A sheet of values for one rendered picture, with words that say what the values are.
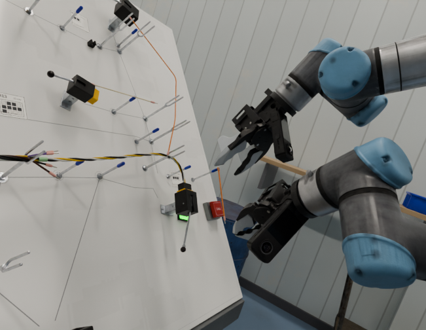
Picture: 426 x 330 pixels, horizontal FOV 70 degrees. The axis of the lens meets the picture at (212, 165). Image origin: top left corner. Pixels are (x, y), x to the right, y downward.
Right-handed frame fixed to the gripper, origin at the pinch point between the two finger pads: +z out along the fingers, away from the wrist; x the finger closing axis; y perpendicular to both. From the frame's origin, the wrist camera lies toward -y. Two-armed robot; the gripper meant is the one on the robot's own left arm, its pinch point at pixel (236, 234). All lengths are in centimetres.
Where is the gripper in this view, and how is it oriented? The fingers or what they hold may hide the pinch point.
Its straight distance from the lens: 67.1
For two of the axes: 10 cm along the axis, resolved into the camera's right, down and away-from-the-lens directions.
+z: -5.4, 4.2, 7.3
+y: 5.1, -5.3, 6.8
